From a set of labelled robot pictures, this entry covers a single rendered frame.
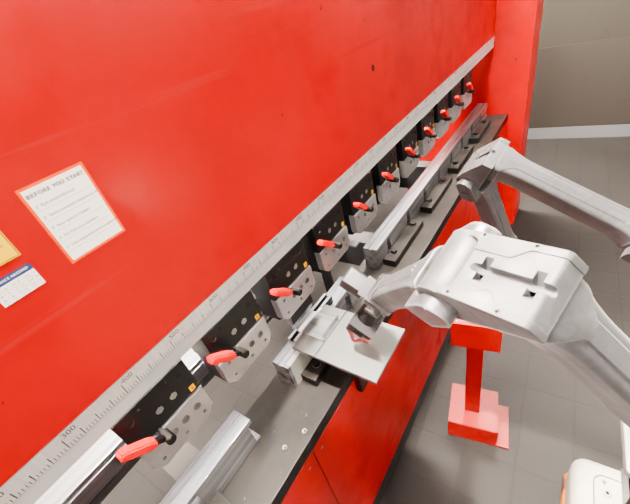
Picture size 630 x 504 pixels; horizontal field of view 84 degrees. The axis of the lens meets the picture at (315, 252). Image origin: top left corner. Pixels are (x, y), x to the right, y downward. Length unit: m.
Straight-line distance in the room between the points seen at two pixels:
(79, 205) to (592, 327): 0.60
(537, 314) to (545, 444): 1.71
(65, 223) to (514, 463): 1.83
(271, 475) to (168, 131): 0.80
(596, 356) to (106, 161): 0.61
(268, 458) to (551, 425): 1.40
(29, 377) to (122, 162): 0.32
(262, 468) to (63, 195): 0.76
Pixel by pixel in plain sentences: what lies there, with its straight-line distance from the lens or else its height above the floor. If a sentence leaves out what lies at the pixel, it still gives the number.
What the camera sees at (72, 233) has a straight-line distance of 0.58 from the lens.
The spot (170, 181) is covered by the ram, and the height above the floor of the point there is 1.58.
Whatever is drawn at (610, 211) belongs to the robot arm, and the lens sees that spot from 0.88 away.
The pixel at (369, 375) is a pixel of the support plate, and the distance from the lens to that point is 0.92.
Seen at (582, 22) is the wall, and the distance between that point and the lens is 4.47.
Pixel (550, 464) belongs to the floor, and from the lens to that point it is 1.98.
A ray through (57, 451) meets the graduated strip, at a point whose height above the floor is 1.33.
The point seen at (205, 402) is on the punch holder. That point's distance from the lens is 0.82.
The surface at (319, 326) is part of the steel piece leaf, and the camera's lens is 1.05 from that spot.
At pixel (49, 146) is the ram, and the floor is 1.69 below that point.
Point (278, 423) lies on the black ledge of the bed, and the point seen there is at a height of 0.87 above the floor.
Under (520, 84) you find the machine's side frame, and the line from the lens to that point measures 2.76.
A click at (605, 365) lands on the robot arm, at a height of 1.46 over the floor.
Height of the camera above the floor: 1.76
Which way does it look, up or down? 35 degrees down
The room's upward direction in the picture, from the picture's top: 16 degrees counter-clockwise
